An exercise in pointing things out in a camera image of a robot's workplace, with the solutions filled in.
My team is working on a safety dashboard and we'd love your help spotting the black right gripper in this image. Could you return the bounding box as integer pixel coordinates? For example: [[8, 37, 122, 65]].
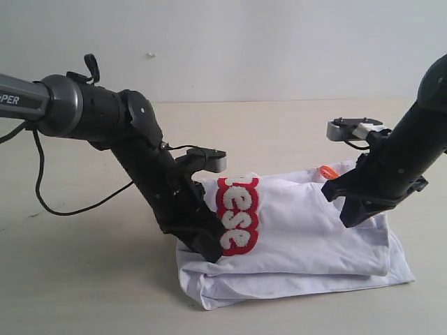
[[321, 154, 428, 228]]

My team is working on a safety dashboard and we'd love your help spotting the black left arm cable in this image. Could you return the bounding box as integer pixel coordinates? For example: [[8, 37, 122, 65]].
[[0, 52, 203, 216]]

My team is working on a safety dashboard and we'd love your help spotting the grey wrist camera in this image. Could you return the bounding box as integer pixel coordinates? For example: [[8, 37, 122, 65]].
[[326, 117, 392, 151], [175, 147, 227, 174]]

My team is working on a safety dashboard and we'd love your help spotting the orange neck label tag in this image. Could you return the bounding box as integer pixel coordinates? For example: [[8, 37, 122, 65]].
[[318, 165, 339, 180]]

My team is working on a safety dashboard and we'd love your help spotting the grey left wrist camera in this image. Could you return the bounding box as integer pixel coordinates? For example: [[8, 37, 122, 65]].
[[175, 147, 227, 174]]

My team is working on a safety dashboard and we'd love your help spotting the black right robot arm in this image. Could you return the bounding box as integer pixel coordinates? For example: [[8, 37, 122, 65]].
[[322, 57, 446, 228]]

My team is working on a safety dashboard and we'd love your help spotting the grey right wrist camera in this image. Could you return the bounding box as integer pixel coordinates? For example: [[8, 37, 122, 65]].
[[326, 117, 392, 151]]

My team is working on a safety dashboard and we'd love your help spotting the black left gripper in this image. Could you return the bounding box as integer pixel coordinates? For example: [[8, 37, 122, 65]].
[[153, 163, 225, 263]]

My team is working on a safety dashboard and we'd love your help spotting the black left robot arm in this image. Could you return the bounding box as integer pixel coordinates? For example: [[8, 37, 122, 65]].
[[1, 73, 226, 262]]

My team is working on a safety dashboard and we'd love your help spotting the white t-shirt red lettering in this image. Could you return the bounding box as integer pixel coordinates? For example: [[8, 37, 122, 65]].
[[176, 161, 414, 310]]

